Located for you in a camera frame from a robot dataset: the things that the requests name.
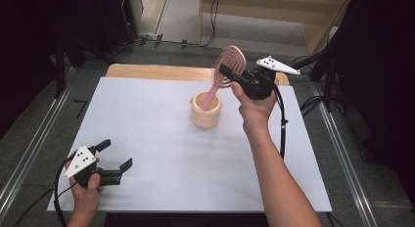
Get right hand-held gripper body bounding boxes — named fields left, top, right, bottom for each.
left=239, top=56, right=301, bottom=101

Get person's right hand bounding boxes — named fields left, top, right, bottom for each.
left=230, top=77, right=280, bottom=137

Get black tripod stand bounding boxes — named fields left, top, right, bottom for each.
left=282, top=50, right=344, bottom=114

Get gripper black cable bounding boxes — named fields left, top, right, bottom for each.
left=273, top=84, right=289, bottom=160
left=13, top=157, right=77, bottom=227

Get wooden step platform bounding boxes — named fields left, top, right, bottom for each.
left=198, top=0, right=355, bottom=56

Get black floor cable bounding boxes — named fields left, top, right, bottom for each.
left=140, top=0, right=221, bottom=49

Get pink hairbrush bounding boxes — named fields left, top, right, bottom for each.
left=200, top=45, right=248, bottom=113

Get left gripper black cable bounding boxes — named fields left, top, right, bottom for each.
left=13, top=157, right=77, bottom=227

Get white table cover board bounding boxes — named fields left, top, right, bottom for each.
left=47, top=76, right=333, bottom=213

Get person's left hand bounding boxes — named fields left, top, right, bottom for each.
left=65, top=157, right=104, bottom=218

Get black metal stand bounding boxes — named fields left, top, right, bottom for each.
left=54, top=34, right=67, bottom=98

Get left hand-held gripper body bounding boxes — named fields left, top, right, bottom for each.
left=64, top=144, right=124, bottom=189

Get black coiled floor cables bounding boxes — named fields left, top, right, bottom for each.
left=299, top=95, right=327, bottom=117

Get black cabinet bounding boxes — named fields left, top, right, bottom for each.
left=97, top=0, right=140, bottom=54

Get metal floor rail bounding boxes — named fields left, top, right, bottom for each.
left=311, top=82, right=380, bottom=227
left=0, top=85, right=72, bottom=210

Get black curtain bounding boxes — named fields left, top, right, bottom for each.
left=326, top=0, right=415, bottom=202

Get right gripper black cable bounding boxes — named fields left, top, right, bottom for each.
left=273, top=84, right=289, bottom=160

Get cream ribbed cup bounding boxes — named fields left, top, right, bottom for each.
left=190, top=90, right=223, bottom=129

